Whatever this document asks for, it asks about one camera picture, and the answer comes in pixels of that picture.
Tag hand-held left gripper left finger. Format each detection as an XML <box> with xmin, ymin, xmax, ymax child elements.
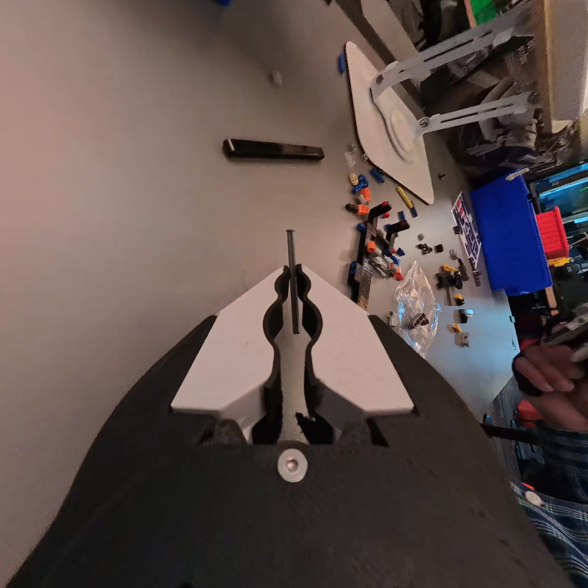
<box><xmin>171</xmin><ymin>266</ymin><xmax>292</xmax><ymax>443</ymax></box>

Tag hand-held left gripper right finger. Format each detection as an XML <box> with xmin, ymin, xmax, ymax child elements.
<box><xmin>296</xmin><ymin>264</ymin><xmax>415</xmax><ymax>437</ymax></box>

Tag black lego axle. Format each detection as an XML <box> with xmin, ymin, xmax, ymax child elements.
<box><xmin>286</xmin><ymin>229</ymin><xmax>302</xmax><ymax>335</ymax></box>

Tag black and yellow lego pieces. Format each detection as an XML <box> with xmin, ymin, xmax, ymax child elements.
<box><xmin>415</xmin><ymin>232</ymin><xmax>483</xmax><ymax>348</ymax></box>

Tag lego sticker sheet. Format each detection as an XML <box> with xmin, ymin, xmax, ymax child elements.
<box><xmin>451</xmin><ymin>191</ymin><xmax>484</xmax><ymax>273</ymax></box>

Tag scattered small lego pieces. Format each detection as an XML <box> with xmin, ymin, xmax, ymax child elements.
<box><xmin>337</xmin><ymin>52</ymin><xmax>419</xmax><ymax>221</ymax></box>

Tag person's right hand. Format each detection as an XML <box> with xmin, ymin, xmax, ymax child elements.
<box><xmin>521</xmin><ymin>345</ymin><xmax>588</xmax><ymax>431</ymax></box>

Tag clear zip bag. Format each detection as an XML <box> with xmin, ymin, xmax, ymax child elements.
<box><xmin>394</xmin><ymin>261</ymin><xmax>443</xmax><ymax>360</ymax></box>

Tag red plastic object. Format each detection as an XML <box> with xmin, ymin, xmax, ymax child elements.
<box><xmin>515</xmin><ymin>399</ymin><xmax>544</xmax><ymax>427</ymax></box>

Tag red storage bin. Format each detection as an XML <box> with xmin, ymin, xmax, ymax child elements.
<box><xmin>534</xmin><ymin>206</ymin><xmax>571</xmax><ymax>262</ymax></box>

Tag blue storage bin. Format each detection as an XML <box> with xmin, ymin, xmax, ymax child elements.
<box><xmin>469</xmin><ymin>176</ymin><xmax>553</xmax><ymax>296</ymax></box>

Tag computer monitor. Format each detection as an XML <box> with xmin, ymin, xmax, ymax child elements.
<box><xmin>528</xmin><ymin>158</ymin><xmax>588</xmax><ymax>227</ymax></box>

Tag long black bar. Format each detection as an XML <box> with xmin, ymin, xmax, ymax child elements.
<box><xmin>223</xmin><ymin>138</ymin><xmax>325</xmax><ymax>162</ymax></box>

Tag cardboard box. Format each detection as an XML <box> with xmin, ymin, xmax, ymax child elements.
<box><xmin>526</xmin><ymin>0</ymin><xmax>588</xmax><ymax>135</ymax></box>

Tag grey slotted stand arms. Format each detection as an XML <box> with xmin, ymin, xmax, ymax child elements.
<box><xmin>370</xmin><ymin>21</ymin><xmax>539</xmax><ymax>139</ymax></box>

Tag black lego frame assembly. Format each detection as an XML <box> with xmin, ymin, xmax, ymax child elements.
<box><xmin>347</xmin><ymin>201</ymin><xmax>410</xmax><ymax>309</ymax></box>

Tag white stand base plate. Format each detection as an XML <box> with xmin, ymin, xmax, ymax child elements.
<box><xmin>345</xmin><ymin>41</ymin><xmax>435</xmax><ymax>205</ymax></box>

